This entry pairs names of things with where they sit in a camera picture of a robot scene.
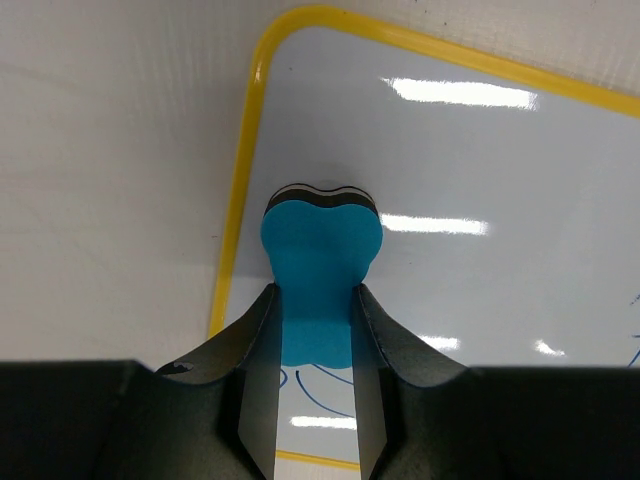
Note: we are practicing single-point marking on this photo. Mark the yellow-framed whiteboard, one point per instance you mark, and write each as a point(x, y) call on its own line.
point(508, 196)

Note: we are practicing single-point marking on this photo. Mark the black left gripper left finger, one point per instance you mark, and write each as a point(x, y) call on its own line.
point(210, 414)

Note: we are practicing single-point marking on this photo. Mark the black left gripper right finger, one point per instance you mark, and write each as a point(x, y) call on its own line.
point(422, 415)

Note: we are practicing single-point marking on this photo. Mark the blue bone-shaped eraser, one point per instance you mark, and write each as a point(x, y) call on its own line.
point(320, 244)

